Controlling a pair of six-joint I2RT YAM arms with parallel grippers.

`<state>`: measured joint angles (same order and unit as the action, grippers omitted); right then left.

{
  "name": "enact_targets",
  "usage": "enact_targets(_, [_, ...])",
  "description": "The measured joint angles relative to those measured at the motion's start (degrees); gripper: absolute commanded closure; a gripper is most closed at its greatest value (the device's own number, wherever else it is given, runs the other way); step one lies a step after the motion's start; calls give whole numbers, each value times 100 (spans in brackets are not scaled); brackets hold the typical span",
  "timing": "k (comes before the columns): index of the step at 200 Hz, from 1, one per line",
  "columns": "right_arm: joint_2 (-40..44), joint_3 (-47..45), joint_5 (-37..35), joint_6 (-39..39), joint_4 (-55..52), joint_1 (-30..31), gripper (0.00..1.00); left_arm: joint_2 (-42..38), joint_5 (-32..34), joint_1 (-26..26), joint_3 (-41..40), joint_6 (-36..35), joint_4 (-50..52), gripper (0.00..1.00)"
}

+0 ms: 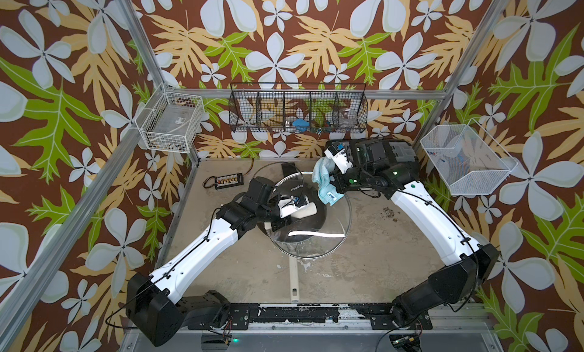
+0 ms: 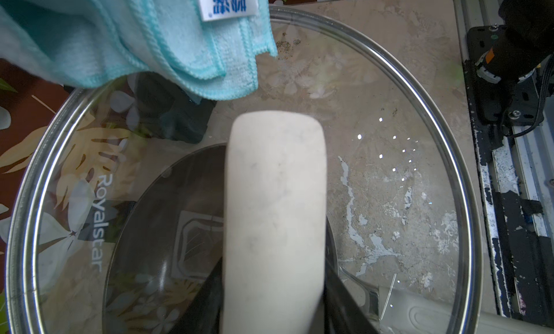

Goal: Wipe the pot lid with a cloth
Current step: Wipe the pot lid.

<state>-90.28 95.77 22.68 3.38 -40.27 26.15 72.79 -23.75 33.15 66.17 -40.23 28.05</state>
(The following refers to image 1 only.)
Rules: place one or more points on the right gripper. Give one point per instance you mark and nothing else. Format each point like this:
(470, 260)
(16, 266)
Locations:
(338, 182)

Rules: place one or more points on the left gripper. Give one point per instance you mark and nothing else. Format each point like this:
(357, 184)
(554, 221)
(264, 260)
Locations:
(280, 223)

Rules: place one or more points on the light blue cloth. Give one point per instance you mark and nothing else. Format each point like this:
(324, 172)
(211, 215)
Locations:
(321, 175)

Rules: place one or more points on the glass pot lid cream handle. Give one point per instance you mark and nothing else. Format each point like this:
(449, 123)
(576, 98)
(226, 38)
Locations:
(338, 218)

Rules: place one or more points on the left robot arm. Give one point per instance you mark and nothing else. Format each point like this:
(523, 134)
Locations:
(156, 303)

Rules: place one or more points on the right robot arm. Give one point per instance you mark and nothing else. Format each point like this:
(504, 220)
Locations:
(467, 263)

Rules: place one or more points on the black toolbox yellow label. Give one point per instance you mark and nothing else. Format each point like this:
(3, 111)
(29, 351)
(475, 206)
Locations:
(393, 162)

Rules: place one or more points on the small black rectangular block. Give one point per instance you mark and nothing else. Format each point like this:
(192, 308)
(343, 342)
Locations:
(289, 170)

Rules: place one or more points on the blue object in basket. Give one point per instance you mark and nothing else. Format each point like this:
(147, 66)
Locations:
(300, 125)

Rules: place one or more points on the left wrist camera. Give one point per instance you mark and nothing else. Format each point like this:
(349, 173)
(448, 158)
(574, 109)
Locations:
(297, 207)

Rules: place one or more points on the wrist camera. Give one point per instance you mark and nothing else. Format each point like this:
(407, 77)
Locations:
(297, 207)
(340, 154)

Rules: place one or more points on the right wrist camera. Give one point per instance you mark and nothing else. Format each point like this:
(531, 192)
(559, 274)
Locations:
(340, 154)

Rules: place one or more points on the dark frying pan cream handle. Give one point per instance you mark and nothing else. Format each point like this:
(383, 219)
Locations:
(299, 239)

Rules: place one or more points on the black charger board with cables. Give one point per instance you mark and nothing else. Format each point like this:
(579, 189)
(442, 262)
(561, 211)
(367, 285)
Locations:
(227, 181)

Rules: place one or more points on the black wire wall basket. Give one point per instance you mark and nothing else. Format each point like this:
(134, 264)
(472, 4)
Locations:
(272, 107)

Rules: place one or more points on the white wire basket right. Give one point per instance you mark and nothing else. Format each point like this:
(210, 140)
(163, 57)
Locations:
(469, 160)

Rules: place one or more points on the white wire basket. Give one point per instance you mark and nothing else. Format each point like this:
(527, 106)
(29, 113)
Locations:
(169, 120)
(469, 160)

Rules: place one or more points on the white wire basket left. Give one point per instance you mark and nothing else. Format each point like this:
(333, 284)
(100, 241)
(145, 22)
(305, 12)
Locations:
(169, 120)

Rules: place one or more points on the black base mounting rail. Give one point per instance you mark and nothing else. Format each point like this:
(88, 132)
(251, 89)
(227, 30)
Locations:
(240, 316)

